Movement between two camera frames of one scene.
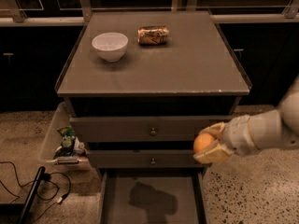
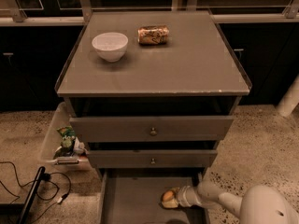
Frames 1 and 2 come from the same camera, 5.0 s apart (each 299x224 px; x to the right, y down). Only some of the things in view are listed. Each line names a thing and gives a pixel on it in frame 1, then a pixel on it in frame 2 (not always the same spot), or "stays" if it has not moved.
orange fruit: x=202 y=140 → x=167 y=195
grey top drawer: x=141 y=129 stays
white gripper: x=237 y=134 → x=183 y=196
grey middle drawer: x=144 y=159 stays
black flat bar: x=29 y=202 stays
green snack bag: x=68 y=135 stays
